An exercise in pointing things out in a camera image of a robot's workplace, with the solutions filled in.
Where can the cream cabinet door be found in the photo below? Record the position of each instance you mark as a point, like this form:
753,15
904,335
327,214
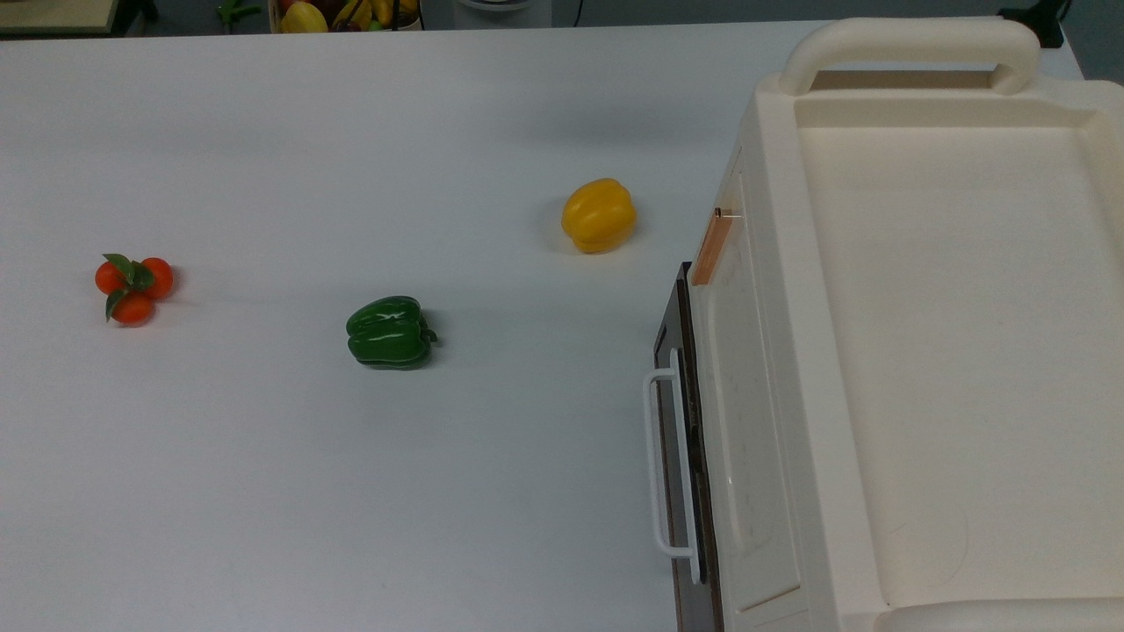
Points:
742,421

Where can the dark brown oven door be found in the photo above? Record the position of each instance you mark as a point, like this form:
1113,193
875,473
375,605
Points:
680,333

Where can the cream plastic toy cabinet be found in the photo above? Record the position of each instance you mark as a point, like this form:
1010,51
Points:
966,351

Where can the yellow bell pepper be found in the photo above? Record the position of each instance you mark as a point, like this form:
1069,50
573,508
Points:
598,215

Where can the green bell pepper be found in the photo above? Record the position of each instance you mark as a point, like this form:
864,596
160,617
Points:
386,332

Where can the basket of toy fruit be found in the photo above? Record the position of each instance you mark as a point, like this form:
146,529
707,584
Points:
334,13

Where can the orange tomato cluster with leaves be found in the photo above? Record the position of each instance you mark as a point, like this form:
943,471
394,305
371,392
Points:
133,290

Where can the green toy vegetable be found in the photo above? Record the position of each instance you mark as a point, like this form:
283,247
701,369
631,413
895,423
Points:
233,11

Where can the wooden table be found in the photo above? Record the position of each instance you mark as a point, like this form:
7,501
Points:
53,13

